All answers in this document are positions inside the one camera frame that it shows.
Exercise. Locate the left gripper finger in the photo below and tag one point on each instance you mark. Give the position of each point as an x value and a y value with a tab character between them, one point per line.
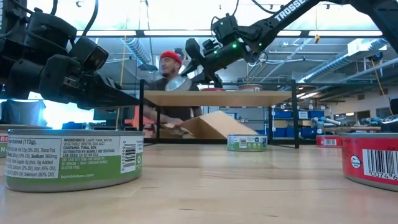
112	98

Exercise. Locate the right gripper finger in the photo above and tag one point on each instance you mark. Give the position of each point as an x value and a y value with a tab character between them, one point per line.
199	82
191	71

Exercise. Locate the red-label seafood can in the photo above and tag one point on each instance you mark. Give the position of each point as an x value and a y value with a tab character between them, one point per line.
351	152
213	89
328	141

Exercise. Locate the green-label tuna can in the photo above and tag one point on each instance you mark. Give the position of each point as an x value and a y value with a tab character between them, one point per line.
3	146
178	84
77	161
247	143

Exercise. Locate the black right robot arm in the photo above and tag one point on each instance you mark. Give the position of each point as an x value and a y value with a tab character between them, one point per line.
289	12

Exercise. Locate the wooden shelf black metal legs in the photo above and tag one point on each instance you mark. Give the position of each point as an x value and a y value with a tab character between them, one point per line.
217	99

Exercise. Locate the black monitor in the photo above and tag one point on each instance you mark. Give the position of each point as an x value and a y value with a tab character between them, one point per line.
105	114

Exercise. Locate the person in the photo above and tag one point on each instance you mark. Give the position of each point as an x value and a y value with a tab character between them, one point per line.
171	67

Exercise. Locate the brown cardboard box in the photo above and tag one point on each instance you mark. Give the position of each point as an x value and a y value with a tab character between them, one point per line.
214	126

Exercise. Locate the dark draped cloth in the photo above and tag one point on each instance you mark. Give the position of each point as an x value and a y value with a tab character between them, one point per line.
21	113

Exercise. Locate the blue storage bin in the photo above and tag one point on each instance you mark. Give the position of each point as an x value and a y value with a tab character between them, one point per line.
283	115
317	114

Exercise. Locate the small yellow tag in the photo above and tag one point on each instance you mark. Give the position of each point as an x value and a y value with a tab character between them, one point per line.
316	39

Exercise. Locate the dark blue round object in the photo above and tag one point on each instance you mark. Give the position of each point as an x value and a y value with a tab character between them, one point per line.
391	124

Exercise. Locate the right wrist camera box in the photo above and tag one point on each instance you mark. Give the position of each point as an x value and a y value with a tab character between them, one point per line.
225	26

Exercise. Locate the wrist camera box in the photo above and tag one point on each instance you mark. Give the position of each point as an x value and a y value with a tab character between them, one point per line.
225	26
49	28

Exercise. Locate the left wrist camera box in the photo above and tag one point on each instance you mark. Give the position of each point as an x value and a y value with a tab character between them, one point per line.
49	28

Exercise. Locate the silver spiral ventilation duct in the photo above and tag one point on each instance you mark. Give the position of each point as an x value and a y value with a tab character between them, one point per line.
138	51

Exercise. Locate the black aluminium table frame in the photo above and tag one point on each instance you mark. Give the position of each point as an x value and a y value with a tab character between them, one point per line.
202	141

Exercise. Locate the large silver air duct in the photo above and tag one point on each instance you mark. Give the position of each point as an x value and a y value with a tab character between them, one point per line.
342	59

